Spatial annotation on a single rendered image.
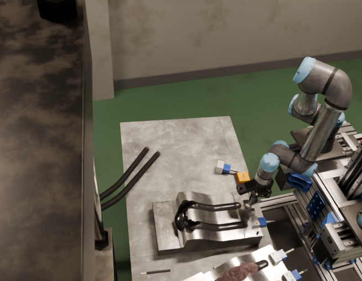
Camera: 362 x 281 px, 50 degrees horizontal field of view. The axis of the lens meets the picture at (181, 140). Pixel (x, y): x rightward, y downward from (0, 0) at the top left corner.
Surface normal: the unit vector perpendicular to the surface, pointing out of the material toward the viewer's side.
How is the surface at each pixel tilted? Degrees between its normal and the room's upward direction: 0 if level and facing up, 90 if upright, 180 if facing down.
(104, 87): 90
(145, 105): 0
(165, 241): 0
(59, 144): 0
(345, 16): 90
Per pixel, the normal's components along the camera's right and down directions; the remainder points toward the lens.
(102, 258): 0.08, -0.66
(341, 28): 0.28, 0.74
